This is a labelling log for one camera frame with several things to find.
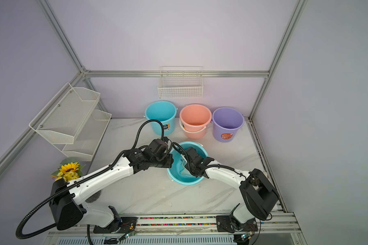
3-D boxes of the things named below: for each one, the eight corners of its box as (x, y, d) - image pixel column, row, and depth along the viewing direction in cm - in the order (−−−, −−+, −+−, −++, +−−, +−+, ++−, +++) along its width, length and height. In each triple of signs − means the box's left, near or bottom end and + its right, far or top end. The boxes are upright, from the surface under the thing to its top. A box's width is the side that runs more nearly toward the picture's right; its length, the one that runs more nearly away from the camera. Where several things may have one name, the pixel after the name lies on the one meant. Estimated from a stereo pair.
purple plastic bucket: (211, 144, 107) (214, 128, 93) (208, 123, 120) (211, 106, 106) (240, 144, 107) (247, 128, 93) (234, 123, 120) (240, 106, 107)
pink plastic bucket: (180, 144, 106) (178, 127, 93) (181, 121, 121) (180, 103, 107) (210, 144, 106) (213, 127, 93) (207, 121, 121) (209, 103, 107)
